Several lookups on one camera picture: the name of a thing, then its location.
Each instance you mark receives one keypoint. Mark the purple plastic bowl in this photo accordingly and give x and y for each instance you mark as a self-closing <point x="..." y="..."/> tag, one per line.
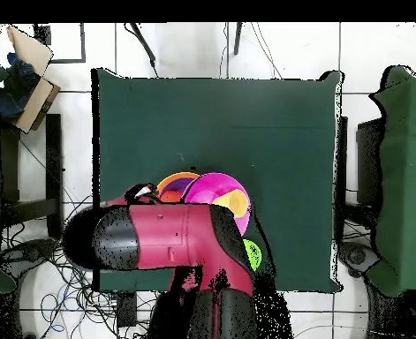
<point x="179" y="183"/>

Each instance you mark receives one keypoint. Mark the pale yellow plastic cup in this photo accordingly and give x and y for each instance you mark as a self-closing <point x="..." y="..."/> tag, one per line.
<point x="235" y="203"/>

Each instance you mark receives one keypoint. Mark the red plastic cup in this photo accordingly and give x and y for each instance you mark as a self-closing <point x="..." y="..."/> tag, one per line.
<point x="168" y="196"/>

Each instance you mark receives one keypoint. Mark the pink plastic bowl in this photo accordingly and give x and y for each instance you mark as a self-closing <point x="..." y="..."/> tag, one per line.
<point x="211" y="185"/>

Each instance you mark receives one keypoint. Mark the dark green tablecloth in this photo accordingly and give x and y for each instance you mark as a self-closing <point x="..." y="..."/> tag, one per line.
<point x="228" y="123"/>

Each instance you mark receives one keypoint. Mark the black metal frame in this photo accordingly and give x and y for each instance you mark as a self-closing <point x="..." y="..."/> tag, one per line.
<point x="43" y="35"/>

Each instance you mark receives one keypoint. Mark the black tripod leg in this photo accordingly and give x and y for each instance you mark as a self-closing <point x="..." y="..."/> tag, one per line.
<point x="238" y="39"/>
<point x="144" y="44"/>

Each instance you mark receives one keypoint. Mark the black stool frame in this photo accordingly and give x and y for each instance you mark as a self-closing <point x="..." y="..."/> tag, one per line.
<point x="54" y="159"/>

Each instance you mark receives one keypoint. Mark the dark blue cloth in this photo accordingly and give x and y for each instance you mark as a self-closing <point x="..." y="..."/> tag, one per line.
<point x="15" y="91"/>

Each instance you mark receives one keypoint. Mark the black chair base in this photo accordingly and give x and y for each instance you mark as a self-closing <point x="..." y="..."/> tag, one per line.
<point x="357" y="256"/>
<point x="31" y="252"/>

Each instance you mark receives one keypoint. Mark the cardboard box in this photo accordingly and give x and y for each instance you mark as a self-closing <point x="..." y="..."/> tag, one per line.
<point x="31" y="49"/>

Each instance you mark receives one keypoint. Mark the black power adapter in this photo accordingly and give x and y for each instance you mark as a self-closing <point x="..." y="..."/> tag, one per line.
<point x="127" y="310"/>

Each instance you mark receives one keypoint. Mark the small green plastic bowl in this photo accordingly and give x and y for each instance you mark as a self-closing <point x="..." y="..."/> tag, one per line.
<point x="254" y="254"/>

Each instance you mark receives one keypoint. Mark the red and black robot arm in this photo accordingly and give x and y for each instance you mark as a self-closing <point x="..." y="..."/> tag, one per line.
<point x="172" y="236"/>

